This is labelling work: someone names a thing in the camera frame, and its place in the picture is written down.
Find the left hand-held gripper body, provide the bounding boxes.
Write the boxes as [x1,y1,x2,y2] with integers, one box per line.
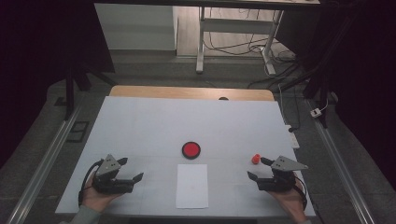
[92,153,135,195]

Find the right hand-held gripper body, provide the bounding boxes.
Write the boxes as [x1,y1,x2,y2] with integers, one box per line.
[256,155,309,193]

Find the round red ink pad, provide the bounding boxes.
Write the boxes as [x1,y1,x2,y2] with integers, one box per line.
[181,141,202,161]

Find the person's left hand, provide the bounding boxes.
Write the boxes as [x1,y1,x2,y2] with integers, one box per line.
[81,174,122,213]

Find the person's right hand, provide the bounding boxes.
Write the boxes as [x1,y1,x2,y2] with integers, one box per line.
[267,181,308,224]

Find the black floor socket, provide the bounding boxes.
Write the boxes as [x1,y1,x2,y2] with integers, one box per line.
[66,120,91,144]

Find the white paper sheet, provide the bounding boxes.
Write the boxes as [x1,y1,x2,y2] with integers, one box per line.
[175,163,209,210]

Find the black metal stand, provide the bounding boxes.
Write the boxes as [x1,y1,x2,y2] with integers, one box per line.
[64,60,120,121]
[279,15,359,129]

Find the black curtain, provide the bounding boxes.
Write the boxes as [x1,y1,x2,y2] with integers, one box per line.
[0,0,116,169]
[276,0,396,181]

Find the white cabinet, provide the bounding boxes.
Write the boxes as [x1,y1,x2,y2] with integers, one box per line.
[93,3,178,51]

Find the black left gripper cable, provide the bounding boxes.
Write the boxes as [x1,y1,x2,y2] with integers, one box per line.
[78,159,105,207]

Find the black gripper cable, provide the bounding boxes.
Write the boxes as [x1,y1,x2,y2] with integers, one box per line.
[292,174,309,211]
[78,159,105,207]

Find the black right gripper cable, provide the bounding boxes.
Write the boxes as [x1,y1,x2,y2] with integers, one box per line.
[292,174,309,211]

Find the aluminium floor rail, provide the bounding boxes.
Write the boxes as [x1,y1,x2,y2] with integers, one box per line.
[6,102,82,224]
[306,99,376,224]

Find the bundle of black floor cables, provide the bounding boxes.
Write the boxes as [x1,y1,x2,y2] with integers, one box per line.
[204,7,302,90]

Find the white metal desk frame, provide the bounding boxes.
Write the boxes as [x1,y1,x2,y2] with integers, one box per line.
[195,7,285,77]

